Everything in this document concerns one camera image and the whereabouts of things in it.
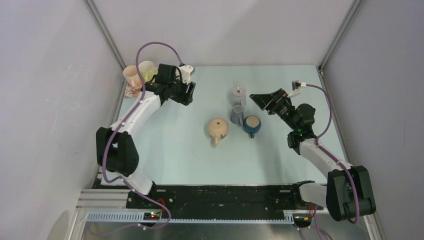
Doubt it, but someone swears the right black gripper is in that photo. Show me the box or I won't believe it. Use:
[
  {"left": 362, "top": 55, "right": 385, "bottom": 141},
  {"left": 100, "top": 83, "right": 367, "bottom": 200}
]
[{"left": 250, "top": 88, "right": 299, "bottom": 131}]

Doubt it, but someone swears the yellow ceramic mug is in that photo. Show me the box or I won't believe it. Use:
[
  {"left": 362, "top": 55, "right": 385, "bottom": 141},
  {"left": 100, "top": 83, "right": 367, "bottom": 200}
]
[{"left": 138, "top": 60, "right": 158, "bottom": 82}]

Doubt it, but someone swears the pink ceramic mug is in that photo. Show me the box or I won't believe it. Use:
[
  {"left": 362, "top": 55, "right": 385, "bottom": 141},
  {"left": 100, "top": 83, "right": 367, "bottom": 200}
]
[{"left": 122, "top": 65, "right": 142, "bottom": 88}]

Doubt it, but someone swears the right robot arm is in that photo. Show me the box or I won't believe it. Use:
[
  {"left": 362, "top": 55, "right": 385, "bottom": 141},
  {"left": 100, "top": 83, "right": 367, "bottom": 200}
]
[{"left": 249, "top": 88, "right": 377, "bottom": 223}]

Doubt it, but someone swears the grey mug far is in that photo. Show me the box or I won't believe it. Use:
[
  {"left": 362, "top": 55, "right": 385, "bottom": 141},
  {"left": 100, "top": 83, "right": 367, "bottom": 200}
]
[{"left": 229, "top": 85, "right": 247, "bottom": 109}]

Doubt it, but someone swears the grey mug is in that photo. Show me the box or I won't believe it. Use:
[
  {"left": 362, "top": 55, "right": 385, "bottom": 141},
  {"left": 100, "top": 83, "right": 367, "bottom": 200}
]
[
  {"left": 229, "top": 85, "right": 247, "bottom": 109},
  {"left": 230, "top": 104, "right": 244, "bottom": 127}
]

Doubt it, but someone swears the blue ceramic mug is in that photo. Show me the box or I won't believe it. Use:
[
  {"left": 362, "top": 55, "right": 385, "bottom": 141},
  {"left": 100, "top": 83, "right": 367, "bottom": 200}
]
[{"left": 242, "top": 115, "right": 262, "bottom": 139}]

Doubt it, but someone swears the grey mug near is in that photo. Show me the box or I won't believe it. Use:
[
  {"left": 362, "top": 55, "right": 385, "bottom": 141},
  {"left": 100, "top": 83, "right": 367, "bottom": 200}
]
[{"left": 230, "top": 104, "right": 244, "bottom": 127}]

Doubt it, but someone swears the beige ceramic mug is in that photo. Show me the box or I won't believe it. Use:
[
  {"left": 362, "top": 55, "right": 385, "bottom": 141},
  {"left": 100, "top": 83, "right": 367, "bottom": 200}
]
[{"left": 207, "top": 117, "right": 229, "bottom": 147}]

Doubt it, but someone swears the floral placemat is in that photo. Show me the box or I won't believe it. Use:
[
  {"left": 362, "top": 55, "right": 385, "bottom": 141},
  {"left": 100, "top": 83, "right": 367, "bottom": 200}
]
[{"left": 124, "top": 83, "right": 142, "bottom": 99}]

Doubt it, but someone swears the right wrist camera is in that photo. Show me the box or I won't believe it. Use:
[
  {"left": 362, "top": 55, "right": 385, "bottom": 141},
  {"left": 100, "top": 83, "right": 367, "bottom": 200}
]
[{"left": 288, "top": 80, "right": 307, "bottom": 99}]

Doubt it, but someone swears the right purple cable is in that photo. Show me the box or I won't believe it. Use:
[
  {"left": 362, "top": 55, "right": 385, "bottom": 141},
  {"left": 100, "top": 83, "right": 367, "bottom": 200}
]
[{"left": 306, "top": 84, "right": 360, "bottom": 225}]

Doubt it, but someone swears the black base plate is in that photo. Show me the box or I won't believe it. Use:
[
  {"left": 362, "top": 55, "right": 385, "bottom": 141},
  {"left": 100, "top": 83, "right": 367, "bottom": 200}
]
[{"left": 125, "top": 183, "right": 314, "bottom": 219}]

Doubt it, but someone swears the grey cable duct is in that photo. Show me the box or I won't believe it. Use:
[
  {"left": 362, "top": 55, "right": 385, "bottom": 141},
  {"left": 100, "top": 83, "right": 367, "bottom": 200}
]
[{"left": 85, "top": 211, "right": 294, "bottom": 224}]

